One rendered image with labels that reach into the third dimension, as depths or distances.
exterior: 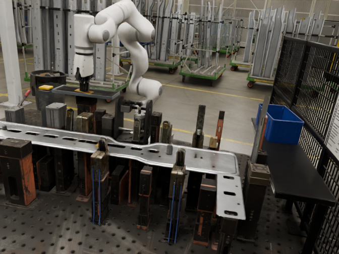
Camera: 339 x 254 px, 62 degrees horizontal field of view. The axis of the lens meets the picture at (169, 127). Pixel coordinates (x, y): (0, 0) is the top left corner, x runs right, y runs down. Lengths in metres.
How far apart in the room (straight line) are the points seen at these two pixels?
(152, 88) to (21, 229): 1.05
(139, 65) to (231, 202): 1.04
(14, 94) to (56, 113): 3.81
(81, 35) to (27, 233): 0.88
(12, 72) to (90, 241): 4.30
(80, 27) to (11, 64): 4.07
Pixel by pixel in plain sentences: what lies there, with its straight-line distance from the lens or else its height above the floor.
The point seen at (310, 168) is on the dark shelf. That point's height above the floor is 1.03.
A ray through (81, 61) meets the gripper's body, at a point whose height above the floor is 1.40.
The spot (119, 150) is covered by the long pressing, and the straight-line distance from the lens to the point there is 1.38.
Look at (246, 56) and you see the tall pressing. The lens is 10.86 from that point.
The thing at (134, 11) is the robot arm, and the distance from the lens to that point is 1.62.
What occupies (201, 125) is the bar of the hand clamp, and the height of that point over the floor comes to 1.11.
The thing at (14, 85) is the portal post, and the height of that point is 0.34.
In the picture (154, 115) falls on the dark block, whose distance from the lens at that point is 1.51.
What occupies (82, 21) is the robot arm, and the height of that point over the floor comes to 1.56.
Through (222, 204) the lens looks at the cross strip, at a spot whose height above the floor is 1.00.
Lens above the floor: 1.61
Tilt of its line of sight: 21 degrees down
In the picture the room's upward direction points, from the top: 5 degrees clockwise
